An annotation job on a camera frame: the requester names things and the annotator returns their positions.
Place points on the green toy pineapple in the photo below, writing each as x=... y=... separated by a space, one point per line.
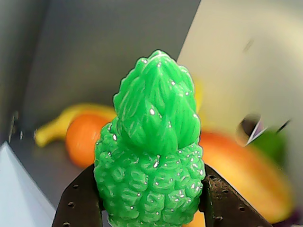
x=151 y=153

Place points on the white cabinet door with hole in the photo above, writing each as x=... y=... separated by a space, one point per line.
x=236 y=59

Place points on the yellow toy banana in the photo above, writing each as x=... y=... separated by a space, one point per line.
x=59 y=125

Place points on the green toy fruit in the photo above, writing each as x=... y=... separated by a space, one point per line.
x=270 y=144

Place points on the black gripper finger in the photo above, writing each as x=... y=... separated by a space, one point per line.
x=78 y=205
x=227 y=208

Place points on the orange yellow toy mango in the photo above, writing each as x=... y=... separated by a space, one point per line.
x=248 y=175

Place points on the orange toy fruit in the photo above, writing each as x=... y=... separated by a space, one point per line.
x=82 y=139

